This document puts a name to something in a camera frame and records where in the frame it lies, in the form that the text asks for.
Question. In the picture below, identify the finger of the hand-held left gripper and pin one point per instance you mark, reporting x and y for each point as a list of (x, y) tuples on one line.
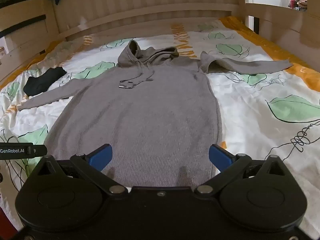
[(40, 150)]

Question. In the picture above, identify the grey hoodie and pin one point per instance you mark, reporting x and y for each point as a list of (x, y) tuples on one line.
[(140, 120)]

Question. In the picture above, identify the leaf print bedsheet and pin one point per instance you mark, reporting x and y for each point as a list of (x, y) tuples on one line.
[(255, 105)]

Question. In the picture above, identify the wooden bed frame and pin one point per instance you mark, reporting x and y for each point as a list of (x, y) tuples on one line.
[(140, 5)]

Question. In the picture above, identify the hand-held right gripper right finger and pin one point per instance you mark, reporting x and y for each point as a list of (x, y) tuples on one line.
[(220, 156)]

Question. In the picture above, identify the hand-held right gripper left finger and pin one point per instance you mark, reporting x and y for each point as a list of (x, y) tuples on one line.
[(101, 156)]

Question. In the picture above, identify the black cloth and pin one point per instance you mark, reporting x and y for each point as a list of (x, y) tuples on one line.
[(42, 81)]

